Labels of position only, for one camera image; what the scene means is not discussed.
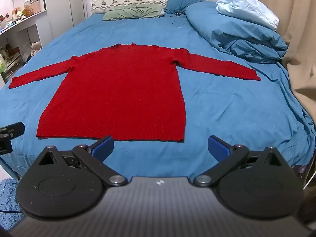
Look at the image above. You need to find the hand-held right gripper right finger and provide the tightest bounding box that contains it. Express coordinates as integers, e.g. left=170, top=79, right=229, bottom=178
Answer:
left=193, top=135, right=287, bottom=187

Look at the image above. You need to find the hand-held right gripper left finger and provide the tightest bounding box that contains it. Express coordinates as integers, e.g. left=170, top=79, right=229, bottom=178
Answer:
left=35, top=135, right=129, bottom=187

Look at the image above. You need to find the red knit sweater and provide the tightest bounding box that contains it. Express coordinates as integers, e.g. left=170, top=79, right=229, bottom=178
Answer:
left=8, top=42, right=261, bottom=142

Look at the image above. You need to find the blue fluffy rug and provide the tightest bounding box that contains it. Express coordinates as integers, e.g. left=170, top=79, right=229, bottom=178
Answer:
left=0, top=178, right=25, bottom=230

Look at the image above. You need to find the light blue pillow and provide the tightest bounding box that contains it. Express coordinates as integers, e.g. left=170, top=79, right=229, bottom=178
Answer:
left=185, top=1, right=289, bottom=64

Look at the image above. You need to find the beige bag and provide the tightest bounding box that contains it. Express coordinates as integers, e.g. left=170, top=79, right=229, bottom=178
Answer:
left=30, top=41, right=42, bottom=58

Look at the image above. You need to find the white cluttered shelf unit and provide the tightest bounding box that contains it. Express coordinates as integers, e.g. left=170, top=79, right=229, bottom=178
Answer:
left=0, top=0, right=53, bottom=84

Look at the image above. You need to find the green cloth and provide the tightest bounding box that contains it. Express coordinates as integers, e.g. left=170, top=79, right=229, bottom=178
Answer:
left=102, top=4, right=165, bottom=21

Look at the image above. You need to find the beige curtain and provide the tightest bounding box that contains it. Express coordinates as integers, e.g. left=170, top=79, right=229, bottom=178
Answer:
left=232, top=0, right=316, bottom=124

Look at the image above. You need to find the white wardrobe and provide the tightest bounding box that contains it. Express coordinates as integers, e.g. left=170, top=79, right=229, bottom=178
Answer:
left=42, top=0, right=87, bottom=40

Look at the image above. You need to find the woven basket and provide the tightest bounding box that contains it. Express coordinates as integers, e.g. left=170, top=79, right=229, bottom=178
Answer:
left=27, top=1, right=41, bottom=14

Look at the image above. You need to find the black camera stand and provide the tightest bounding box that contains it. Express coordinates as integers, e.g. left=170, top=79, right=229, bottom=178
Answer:
left=0, top=122, right=25, bottom=181

